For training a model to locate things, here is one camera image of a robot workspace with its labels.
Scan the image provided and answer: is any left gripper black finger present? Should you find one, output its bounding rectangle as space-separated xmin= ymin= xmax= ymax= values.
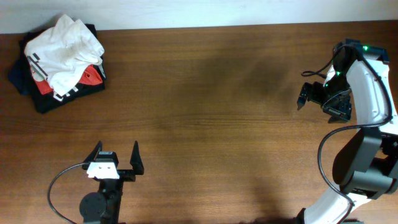
xmin=82 ymin=141 xmax=103 ymax=170
xmin=129 ymin=141 xmax=144 ymax=170

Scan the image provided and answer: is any white t-shirt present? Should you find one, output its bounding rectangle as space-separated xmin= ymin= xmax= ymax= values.
xmin=24 ymin=14 xmax=104 ymax=100

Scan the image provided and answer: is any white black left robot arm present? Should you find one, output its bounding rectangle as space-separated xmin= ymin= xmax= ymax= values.
xmin=79 ymin=141 xmax=144 ymax=224

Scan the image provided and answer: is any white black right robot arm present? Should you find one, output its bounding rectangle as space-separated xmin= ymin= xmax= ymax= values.
xmin=294 ymin=39 xmax=397 ymax=223

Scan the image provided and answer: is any red folded t-shirt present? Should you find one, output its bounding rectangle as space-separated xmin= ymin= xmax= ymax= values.
xmin=30 ymin=65 xmax=103 ymax=95

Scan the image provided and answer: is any black folded t-shirt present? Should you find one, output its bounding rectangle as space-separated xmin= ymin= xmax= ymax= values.
xmin=8 ymin=24 xmax=106 ymax=113

